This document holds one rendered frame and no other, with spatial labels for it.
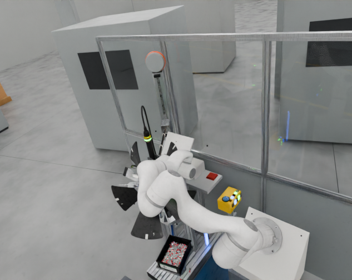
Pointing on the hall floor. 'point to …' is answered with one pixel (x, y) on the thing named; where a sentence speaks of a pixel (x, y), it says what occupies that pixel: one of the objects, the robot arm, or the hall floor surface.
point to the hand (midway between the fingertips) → (152, 158)
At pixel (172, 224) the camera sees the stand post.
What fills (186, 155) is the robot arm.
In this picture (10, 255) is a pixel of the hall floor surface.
